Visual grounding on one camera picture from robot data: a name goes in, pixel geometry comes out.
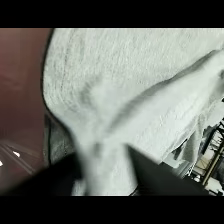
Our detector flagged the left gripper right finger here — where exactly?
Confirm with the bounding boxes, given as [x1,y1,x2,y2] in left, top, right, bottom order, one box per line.
[127,144,208,197]

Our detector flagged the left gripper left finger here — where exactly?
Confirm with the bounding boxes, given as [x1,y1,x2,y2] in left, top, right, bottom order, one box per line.
[2,151,83,197]

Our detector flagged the light grey garment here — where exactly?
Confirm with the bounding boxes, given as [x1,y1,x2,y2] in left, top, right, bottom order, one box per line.
[41,28,224,197]

